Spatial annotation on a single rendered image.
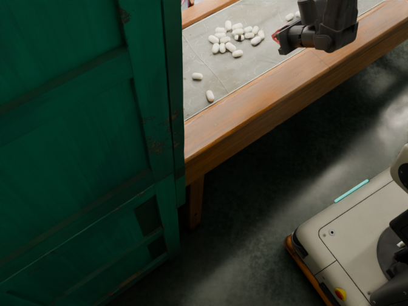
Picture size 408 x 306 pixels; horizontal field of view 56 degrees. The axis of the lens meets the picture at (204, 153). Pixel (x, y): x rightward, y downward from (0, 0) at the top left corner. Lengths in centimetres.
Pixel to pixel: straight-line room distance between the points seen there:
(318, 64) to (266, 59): 16
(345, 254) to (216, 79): 81
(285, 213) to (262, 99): 80
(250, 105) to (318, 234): 63
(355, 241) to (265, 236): 41
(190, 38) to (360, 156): 113
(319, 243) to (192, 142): 70
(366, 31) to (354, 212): 68
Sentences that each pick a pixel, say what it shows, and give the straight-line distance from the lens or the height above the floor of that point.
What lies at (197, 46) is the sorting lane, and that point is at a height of 74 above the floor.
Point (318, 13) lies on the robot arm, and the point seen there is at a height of 105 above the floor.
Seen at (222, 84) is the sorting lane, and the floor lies 74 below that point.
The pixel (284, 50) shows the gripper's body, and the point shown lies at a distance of 111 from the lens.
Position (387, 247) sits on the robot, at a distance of 165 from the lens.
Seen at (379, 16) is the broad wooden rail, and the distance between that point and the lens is 153.
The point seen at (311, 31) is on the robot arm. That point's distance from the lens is 105.
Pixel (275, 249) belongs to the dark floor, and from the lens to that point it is 179.
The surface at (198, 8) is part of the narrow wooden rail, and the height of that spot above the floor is 76.
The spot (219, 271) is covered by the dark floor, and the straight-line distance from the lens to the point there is 173.
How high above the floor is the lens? 170
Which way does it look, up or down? 62 degrees down
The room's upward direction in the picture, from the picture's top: 4 degrees clockwise
